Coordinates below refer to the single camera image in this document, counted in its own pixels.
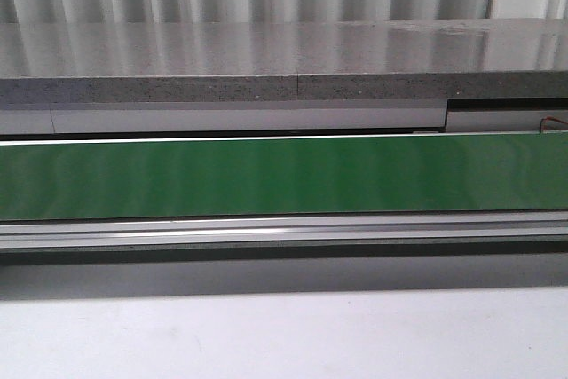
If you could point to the grey stone shelf slab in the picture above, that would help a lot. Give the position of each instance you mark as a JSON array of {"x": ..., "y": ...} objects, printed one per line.
[{"x": 240, "y": 62}]

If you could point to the silver conveyor frame rail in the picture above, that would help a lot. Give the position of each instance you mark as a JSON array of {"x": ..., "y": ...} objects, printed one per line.
[{"x": 538, "y": 225}]

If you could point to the green conveyor belt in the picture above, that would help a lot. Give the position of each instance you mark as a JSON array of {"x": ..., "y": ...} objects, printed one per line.
[{"x": 82, "y": 180}]

